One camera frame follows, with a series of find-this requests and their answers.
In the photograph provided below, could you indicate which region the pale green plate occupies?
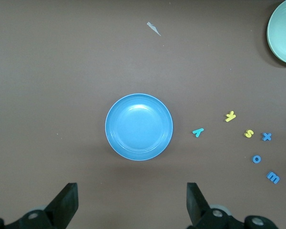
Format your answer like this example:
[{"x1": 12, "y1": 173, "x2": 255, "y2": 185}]
[{"x1": 266, "y1": 0, "x2": 286, "y2": 66}]

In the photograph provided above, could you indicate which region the blue plate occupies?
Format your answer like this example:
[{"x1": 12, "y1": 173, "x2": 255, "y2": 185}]
[{"x1": 104, "y1": 93, "x2": 174, "y2": 161}]

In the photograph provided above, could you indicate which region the yellow letter k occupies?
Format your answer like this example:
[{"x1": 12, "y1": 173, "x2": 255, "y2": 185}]
[{"x1": 224, "y1": 110, "x2": 237, "y2": 123}]

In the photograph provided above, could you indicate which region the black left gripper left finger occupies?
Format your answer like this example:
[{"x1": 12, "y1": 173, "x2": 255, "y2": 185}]
[{"x1": 0, "y1": 182, "x2": 79, "y2": 229}]

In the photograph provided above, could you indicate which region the white paper scrap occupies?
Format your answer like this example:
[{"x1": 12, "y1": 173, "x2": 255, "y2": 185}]
[{"x1": 146, "y1": 21, "x2": 162, "y2": 37}]

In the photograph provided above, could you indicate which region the brown table cover sheet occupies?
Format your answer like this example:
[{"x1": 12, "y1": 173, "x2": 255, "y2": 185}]
[{"x1": 0, "y1": 0, "x2": 286, "y2": 229}]

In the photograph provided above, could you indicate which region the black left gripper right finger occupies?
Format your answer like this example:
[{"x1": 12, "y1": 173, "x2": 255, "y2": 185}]
[{"x1": 186, "y1": 182, "x2": 277, "y2": 229}]

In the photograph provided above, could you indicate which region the blue letter m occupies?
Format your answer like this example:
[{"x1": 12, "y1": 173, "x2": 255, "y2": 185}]
[{"x1": 266, "y1": 171, "x2": 281, "y2": 185}]

